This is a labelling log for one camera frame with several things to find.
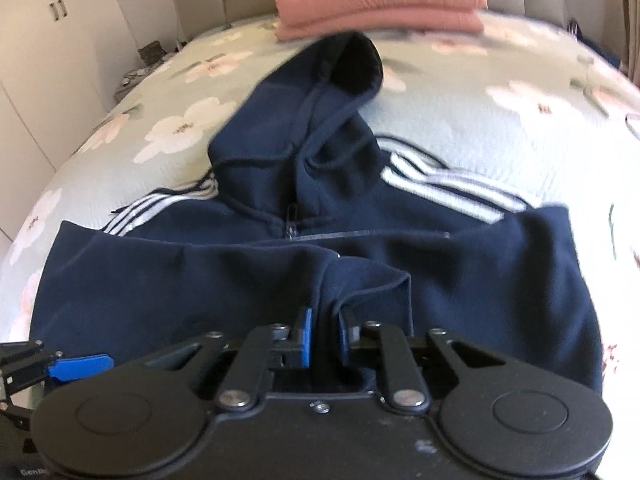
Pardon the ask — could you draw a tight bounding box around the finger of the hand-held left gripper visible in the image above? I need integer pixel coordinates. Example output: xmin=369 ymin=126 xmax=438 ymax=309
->
xmin=0 ymin=339 xmax=114 ymax=392

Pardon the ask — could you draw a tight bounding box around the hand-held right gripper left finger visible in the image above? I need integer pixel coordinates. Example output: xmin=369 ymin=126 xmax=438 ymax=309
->
xmin=131 ymin=306 xmax=315 ymax=411

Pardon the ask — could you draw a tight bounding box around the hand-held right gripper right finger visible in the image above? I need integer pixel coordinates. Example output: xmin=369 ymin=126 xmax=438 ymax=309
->
xmin=338 ymin=308 xmax=511 ymax=411

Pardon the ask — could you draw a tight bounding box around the navy striped hoodie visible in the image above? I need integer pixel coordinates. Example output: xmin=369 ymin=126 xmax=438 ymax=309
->
xmin=30 ymin=31 xmax=603 ymax=393

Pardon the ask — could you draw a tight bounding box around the floral green bed blanket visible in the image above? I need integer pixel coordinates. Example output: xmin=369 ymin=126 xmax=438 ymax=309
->
xmin=0 ymin=10 xmax=640 ymax=480

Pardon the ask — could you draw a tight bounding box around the bedside clutter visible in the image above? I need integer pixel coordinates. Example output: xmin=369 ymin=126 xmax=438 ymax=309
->
xmin=114 ymin=66 xmax=148 ymax=102

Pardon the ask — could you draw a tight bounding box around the white wardrobe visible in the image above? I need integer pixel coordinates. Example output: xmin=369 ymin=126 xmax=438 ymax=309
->
xmin=0 ymin=0 xmax=188 ymax=243

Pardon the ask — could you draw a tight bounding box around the dark bedside box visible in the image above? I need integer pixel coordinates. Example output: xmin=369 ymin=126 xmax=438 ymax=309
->
xmin=137 ymin=41 xmax=169 ymax=67

